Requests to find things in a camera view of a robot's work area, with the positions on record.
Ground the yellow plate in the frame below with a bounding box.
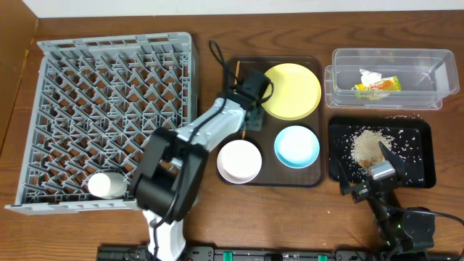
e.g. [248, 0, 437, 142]
[262, 63, 321, 120]

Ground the light blue bowl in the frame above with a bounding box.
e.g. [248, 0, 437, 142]
[273, 125, 320, 169]

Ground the white pink bowl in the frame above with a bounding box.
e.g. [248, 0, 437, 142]
[217, 140, 262, 184]

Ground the green orange snack wrapper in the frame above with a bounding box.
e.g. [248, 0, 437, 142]
[353, 76, 402, 100]

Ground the white tissue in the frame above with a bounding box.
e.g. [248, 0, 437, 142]
[360, 69, 382, 86]

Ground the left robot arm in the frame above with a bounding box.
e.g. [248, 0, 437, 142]
[128, 70, 273, 260]

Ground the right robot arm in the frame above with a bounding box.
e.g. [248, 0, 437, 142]
[329, 142, 435, 259]

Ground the black waste tray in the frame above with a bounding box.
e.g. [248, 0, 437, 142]
[328, 116, 436, 189]

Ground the grey dishwasher rack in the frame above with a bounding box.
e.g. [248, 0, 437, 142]
[9, 32, 199, 215]

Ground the food scraps pile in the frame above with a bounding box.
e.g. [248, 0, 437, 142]
[333, 125, 425, 182]

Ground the dark brown serving tray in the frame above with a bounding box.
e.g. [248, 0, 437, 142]
[219, 56, 326, 188]

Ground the clear plastic bin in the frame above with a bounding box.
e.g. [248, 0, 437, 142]
[324, 48, 460, 110]

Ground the white cup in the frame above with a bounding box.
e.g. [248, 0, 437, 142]
[88, 173, 128, 199]

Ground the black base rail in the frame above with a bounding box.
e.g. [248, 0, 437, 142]
[96, 245, 463, 261]

